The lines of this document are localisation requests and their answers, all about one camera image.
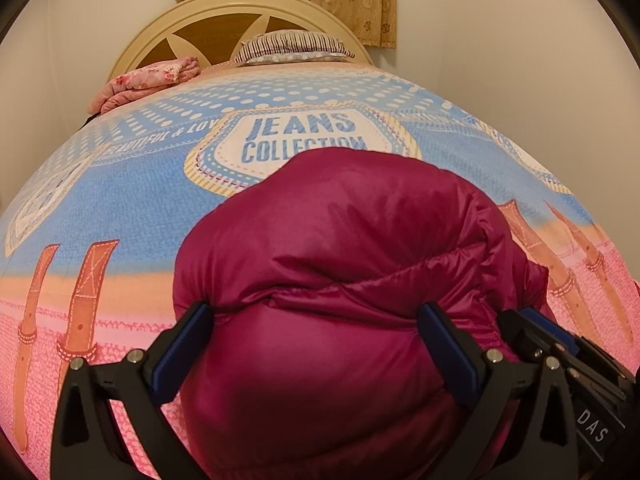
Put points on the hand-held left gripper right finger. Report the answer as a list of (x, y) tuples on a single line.
[(450, 355)]

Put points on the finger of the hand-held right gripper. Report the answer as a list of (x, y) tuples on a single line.
[(545, 322), (520, 337)]

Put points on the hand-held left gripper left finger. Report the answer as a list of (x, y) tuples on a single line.
[(180, 350)]

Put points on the magenta puffer jacket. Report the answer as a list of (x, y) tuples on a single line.
[(340, 240)]

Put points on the pink and blue printed bedsheet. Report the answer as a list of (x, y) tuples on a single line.
[(125, 200)]

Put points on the pink floral folded blanket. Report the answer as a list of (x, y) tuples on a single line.
[(145, 80)]

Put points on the cream wooden headboard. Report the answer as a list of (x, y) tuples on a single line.
[(150, 30)]

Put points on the striped pillow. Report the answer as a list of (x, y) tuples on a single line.
[(290, 42)]

